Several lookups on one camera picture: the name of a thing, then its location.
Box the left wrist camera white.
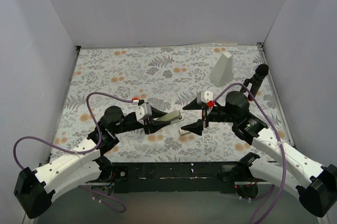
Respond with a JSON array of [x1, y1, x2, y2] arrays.
[[135, 103, 152, 124]]

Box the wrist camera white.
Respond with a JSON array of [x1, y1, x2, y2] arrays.
[[196, 91, 213, 105], [135, 103, 152, 124]]

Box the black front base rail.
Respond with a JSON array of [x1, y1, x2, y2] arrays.
[[81, 161, 264, 195]]

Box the beige stapler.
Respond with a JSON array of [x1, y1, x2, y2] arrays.
[[156, 110, 184, 124]]

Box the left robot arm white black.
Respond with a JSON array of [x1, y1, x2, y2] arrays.
[[14, 103, 181, 219]]

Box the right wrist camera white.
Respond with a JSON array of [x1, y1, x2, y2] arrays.
[[196, 91, 213, 105]]

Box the white wedge-shaped block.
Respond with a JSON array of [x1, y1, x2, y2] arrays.
[[210, 52, 234, 87]]

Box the black microphone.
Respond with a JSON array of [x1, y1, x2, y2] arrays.
[[248, 64, 269, 101]]

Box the floral table mat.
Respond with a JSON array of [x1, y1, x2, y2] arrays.
[[48, 45, 292, 164]]

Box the black microphone stand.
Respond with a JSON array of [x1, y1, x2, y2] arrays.
[[240, 77, 253, 93]]

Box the white staple box sleeve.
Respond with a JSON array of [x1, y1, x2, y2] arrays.
[[179, 128, 191, 135]]

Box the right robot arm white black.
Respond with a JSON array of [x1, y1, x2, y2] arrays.
[[182, 91, 336, 218]]

